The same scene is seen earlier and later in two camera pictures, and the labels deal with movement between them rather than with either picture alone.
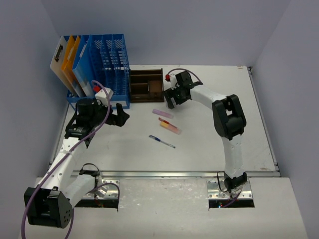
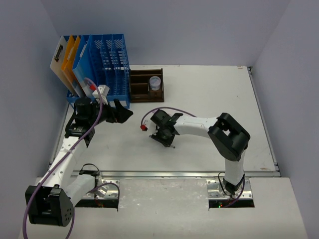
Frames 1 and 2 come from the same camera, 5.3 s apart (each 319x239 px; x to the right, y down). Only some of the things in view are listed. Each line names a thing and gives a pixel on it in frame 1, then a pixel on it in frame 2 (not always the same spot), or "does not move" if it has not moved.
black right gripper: (170, 93) → (166, 142)
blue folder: (82, 68) does not move
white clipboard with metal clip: (57, 63) does not move
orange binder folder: (68, 62) does not move
